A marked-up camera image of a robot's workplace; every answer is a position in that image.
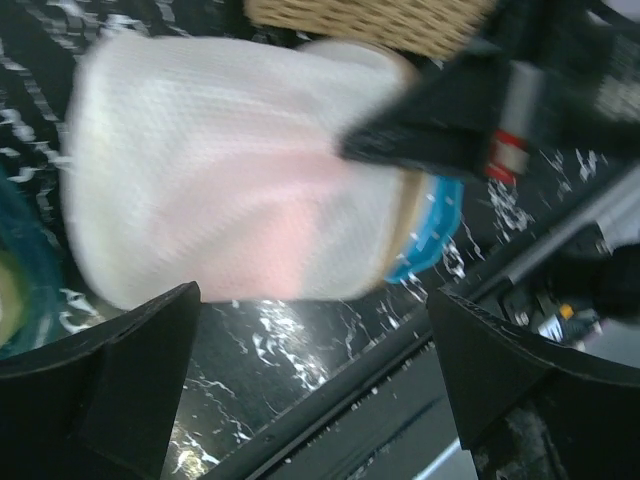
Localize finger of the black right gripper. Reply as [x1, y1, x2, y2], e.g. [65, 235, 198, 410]
[340, 51, 510, 180]

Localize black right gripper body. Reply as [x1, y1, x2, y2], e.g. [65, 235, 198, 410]
[474, 1, 639, 165]

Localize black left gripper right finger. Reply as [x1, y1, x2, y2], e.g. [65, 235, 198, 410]
[428, 291, 639, 479]

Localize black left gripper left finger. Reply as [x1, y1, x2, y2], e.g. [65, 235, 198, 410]
[1, 283, 201, 479]

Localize white mesh laundry bag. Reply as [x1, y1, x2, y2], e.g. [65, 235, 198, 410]
[61, 31, 429, 310]

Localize blue polka dot plate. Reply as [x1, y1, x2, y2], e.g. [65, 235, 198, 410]
[385, 176, 464, 284]

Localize wicker basket with liner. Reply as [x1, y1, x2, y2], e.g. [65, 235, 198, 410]
[244, 0, 498, 60]

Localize teal plastic tub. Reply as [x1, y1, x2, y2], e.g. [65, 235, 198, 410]
[1, 176, 62, 358]

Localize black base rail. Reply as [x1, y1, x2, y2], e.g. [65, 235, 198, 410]
[210, 168, 639, 479]

